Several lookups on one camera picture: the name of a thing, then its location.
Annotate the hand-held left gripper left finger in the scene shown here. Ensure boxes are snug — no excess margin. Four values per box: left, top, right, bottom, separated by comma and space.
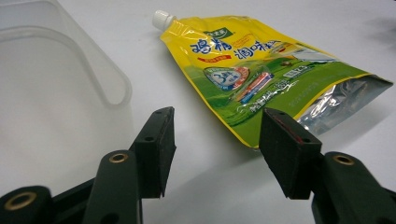
82, 105, 177, 224

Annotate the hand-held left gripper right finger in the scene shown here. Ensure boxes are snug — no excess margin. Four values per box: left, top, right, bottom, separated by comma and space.
259, 107, 396, 224

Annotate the yellow green spouted seasoning pouch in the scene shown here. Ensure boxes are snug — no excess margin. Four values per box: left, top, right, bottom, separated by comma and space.
151, 9, 394, 149

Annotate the translucent white plastic container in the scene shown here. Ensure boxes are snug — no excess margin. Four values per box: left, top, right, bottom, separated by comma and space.
0, 0, 136, 198

